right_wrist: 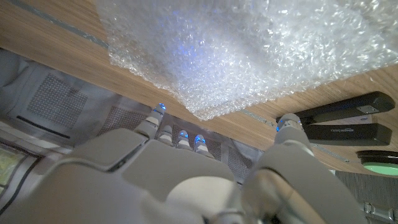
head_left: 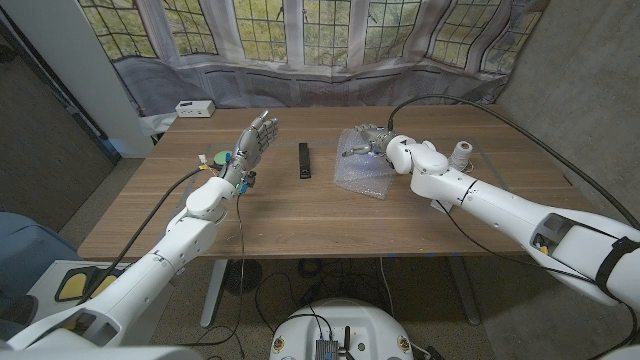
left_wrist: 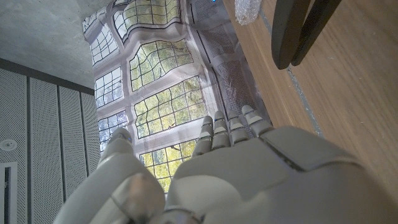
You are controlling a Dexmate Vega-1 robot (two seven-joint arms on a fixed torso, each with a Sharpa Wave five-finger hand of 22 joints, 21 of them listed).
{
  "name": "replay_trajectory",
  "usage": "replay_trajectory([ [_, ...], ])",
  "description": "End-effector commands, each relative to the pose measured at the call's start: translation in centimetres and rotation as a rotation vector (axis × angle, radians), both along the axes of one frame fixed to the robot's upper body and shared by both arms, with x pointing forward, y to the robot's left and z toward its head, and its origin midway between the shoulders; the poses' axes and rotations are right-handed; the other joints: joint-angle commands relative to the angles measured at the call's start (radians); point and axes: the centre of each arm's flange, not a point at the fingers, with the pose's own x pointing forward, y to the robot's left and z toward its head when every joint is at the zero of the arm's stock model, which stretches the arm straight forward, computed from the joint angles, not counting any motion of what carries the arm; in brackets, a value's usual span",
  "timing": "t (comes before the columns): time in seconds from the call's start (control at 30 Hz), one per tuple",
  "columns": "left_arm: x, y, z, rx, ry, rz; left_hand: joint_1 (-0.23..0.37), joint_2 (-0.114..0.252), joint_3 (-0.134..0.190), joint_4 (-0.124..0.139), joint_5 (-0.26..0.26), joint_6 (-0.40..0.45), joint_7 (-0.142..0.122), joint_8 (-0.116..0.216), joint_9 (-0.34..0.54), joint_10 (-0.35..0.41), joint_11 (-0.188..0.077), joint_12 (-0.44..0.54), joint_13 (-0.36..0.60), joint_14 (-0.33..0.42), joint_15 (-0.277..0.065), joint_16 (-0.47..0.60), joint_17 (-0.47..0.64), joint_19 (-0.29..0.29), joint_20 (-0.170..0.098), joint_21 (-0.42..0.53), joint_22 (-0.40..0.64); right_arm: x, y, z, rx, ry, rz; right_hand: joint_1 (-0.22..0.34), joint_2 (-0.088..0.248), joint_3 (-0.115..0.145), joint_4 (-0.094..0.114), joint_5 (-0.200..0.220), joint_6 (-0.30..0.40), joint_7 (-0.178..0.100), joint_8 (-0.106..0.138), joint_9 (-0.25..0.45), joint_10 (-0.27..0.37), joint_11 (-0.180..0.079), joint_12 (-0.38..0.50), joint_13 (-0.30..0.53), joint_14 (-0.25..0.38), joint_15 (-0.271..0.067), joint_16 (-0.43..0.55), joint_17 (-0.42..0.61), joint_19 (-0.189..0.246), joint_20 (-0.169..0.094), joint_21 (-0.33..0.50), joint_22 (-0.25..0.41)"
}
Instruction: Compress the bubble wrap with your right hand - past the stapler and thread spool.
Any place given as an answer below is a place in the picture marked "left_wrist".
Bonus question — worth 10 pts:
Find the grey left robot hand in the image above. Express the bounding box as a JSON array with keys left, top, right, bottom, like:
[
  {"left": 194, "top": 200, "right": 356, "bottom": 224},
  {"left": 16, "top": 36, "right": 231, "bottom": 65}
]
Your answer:
[{"left": 52, "top": 105, "right": 398, "bottom": 224}]

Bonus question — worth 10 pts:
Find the clear bubble wrap sheet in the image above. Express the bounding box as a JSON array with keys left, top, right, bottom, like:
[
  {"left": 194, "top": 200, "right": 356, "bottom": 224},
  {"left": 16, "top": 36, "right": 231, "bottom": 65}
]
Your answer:
[{"left": 234, "top": 0, "right": 262, "bottom": 26}]

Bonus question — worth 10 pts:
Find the black stapler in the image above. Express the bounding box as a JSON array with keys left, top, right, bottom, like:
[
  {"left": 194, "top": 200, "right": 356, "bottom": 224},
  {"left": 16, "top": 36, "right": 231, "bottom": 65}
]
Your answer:
[{"left": 271, "top": 0, "right": 343, "bottom": 70}]

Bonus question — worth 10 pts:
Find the long grey tape strip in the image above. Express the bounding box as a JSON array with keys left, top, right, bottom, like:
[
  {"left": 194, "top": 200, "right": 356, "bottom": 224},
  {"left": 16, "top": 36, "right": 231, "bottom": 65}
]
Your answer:
[{"left": 257, "top": 7, "right": 324, "bottom": 138}]

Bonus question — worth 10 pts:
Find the printed window backdrop cloth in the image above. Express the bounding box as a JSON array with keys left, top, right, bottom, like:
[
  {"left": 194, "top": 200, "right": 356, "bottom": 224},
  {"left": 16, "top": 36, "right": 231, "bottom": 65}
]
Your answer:
[{"left": 81, "top": 0, "right": 271, "bottom": 194}]

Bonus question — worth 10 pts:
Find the round white ceiling sensor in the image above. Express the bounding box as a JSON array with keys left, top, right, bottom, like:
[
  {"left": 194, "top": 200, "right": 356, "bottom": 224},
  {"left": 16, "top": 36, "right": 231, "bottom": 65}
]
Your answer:
[{"left": 0, "top": 139, "right": 18, "bottom": 152}]

